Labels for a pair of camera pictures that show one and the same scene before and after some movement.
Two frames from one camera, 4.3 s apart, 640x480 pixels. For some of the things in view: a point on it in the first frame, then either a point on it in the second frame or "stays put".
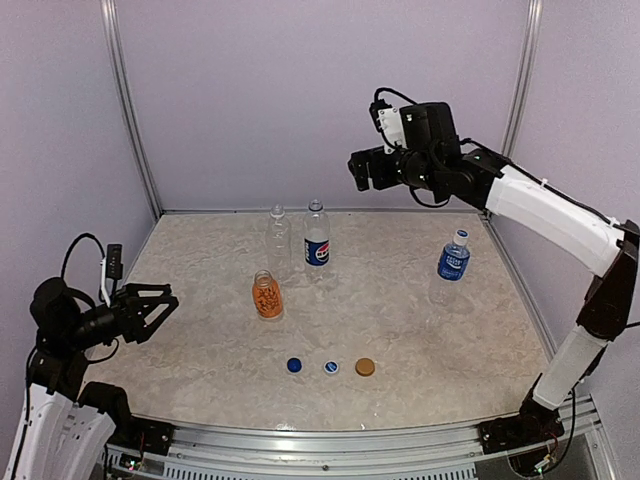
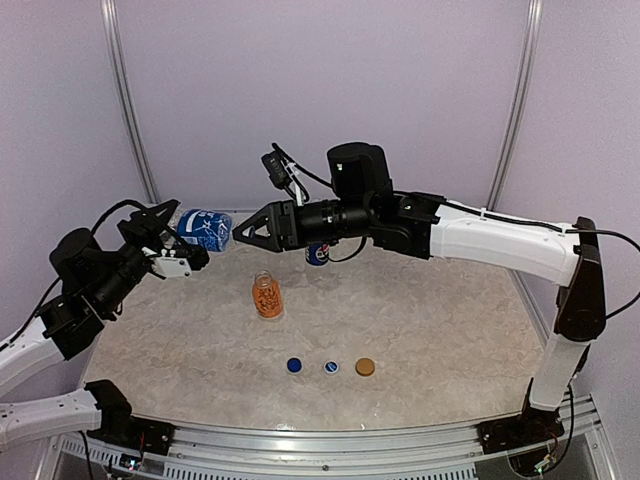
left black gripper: [127, 310] → [145, 226]
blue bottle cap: [331, 366] stays put
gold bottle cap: [364, 367] stays put
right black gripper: [380, 179] → [282, 219]
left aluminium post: [111, 27] stays put
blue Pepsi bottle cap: [294, 365] stays put
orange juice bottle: [267, 295] stays put
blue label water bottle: [455, 257] → [209, 229]
